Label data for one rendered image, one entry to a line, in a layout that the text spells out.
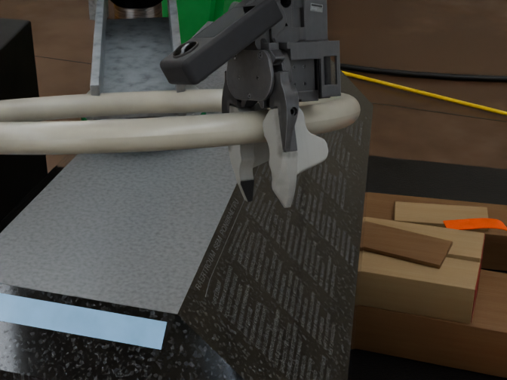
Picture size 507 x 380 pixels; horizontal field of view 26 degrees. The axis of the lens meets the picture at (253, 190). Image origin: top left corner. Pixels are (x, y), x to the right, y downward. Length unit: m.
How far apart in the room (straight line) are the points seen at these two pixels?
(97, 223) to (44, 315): 0.21
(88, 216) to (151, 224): 0.10
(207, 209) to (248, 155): 0.68
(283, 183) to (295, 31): 0.14
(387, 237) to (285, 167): 1.69
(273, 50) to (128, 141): 0.15
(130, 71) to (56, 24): 3.04
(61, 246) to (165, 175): 0.25
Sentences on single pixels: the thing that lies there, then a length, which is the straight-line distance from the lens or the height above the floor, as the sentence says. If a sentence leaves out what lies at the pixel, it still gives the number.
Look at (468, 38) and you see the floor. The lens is 4.47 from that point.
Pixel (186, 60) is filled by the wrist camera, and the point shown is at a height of 1.33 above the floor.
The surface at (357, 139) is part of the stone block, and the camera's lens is 2.23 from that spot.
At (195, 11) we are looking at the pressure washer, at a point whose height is 0.43.
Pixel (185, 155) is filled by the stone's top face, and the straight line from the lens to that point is 1.87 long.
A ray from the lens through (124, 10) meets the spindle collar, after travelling 1.83.
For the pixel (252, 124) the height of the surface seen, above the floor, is 1.26.
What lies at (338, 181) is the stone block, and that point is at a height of 0.68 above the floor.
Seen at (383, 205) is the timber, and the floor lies 0.13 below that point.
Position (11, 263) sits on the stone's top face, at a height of 0.81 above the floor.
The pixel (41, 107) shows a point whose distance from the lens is 1.40.
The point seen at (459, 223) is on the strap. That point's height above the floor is 0.22.
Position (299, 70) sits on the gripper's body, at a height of 1.29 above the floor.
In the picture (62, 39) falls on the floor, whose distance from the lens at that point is 4.45.
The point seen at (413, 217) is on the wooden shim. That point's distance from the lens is 2.98.
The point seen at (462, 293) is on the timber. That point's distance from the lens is 2.56.
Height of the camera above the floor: 1.72
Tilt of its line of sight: 31 degrees down
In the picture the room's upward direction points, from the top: straight up
